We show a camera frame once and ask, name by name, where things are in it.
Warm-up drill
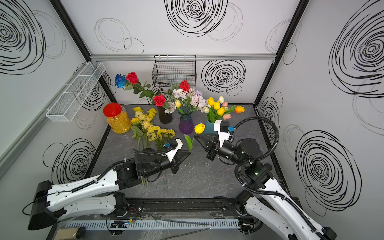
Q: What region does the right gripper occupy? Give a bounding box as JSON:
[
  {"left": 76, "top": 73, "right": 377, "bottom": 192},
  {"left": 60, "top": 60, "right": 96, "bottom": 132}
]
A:
[{"left": 196, "top": 133, "right": 248, "bottom": 168}]

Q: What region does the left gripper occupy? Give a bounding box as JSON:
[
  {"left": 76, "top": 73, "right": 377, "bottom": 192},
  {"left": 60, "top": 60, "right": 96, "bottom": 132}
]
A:
[{"left": 144, "top": 149, "right": 192, "bottom": 179}]

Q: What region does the teal ceramic vase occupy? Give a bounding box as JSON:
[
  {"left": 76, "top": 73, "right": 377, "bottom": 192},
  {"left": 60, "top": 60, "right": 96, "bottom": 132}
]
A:
[{"left": 204, "top": 120, "right": 216, "bottom": 134}]

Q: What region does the purple glass vase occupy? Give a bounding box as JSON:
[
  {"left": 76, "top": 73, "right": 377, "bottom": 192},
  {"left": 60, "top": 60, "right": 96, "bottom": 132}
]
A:
[{"left": 179, "top": 113, "right": 195, "bottom": 135}]

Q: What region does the yellow carnation stem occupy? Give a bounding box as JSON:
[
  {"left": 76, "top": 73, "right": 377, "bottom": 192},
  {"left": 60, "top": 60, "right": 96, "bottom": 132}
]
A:
[
  {"left": 148, "top": 126, "right": 161, "bottom": 140},
  {"left": 164, "top": 130, "right": 175, "bottom": 144},
  {"left": 157, "top": 129, "right": 168, "bottom": 151},
  {"left": 149, "top": 133, "right": 159, "bottom": 150}
]

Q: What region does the black vase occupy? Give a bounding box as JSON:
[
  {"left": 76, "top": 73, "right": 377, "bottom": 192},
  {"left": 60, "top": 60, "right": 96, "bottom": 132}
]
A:
[{"left": 158, "top": 107, "right": 173, "bottom": 124}]

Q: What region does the yellow rose stem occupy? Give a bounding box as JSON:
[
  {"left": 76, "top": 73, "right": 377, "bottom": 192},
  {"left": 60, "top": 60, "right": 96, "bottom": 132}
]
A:
[{"left": 131, "top": 109, "right": 157, "bottom": 141}]

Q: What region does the sunflower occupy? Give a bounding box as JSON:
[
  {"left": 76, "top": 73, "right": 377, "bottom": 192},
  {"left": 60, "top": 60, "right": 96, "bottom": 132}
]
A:
[{"left": 131, "top": 118, "right": 144, "bottom": 140}]

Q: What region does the yellow poppy stem large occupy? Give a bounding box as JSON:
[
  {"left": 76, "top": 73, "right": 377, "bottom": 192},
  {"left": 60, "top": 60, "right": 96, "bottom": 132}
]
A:
[{"left": 143, "top": 108, "right": 157, "bottom": 148}]

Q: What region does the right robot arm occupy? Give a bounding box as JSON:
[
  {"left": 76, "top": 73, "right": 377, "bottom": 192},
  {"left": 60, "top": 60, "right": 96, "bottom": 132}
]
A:
[{"left": 195, "top": 134, "right": 337, "bottom": 240}]

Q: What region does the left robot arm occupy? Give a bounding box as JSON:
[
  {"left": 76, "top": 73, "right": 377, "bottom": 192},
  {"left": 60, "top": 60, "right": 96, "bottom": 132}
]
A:
[{"left": 28, "top": 149, "right": 191, "bottom": 231}]

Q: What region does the yellow tulip bouquet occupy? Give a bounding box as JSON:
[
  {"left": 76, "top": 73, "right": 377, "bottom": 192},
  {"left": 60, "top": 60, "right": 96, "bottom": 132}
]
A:
[{"left": 203, "top": 96, "right": 245, "bottom": 124}]

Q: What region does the yellow carnation bouquet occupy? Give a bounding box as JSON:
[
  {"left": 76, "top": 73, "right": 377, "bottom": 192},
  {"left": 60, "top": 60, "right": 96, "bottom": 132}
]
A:
[{"left": 164, "top": 88, "right": 209, "bottom": 115}]

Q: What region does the red rose low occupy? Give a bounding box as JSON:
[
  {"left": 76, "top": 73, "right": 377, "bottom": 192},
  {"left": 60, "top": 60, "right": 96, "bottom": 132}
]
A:
[{"left": 153, "top": 95, "right": 170, "bottom": 109}]

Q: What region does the red lid plastic jar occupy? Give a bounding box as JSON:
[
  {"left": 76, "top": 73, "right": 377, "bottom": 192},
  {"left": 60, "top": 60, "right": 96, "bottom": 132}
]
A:
[{"left": 103, "top": 103, "right": 131, "bottom": 134}]

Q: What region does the red rose top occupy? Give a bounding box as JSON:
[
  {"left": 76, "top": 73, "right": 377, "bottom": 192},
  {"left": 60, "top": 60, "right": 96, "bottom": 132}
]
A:
[{"left": 125, "top": 71, "right": 192, "bottom": 104}]

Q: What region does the blue rose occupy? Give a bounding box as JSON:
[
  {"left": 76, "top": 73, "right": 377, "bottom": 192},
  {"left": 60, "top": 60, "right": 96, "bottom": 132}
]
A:
[{"left": 115, "top": 74, "right": 127, "bottom": 89}]

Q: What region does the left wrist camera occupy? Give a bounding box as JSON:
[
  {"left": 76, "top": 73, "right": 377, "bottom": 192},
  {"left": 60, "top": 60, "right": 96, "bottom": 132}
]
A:
[{"left": 165, "top": 139, "right": 183, "bottom": 163}]

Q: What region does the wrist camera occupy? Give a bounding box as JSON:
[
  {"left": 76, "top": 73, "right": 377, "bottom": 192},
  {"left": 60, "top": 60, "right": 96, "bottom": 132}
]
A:
[
  {"left": 214, "top": 120, "right": 235, "bottom": 147},
  {"left": 165, "top": 139, "right": 183, "bottom": 163}
]

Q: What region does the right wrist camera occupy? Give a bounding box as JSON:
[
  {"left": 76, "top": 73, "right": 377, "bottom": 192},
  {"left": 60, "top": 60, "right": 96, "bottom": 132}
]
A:
[{"left": 214, "top": 120, "right": 235, "bottom": 147}]

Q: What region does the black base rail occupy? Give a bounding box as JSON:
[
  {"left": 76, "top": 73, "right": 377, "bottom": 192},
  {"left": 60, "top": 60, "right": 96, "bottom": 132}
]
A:
[{"left": 119, "top": 196, "right": 301, "bottom": 218}]

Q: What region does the black wire basket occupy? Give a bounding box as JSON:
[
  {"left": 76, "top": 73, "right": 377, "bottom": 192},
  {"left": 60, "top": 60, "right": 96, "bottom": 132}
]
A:
[{"left": 152, "top": 55, "right": 197, "bottom": 87}]

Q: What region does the white wire shelf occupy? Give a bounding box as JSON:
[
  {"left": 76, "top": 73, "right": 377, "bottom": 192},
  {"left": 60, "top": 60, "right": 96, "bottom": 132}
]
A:
[{"left": 46, "top": 62, "right": 107, "bottom": 122}]

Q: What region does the white cable duct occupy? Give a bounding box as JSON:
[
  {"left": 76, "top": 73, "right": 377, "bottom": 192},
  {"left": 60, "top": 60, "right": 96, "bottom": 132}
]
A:
[{"left": 61, "top": 219, "right": 240, "bottom": 231}]

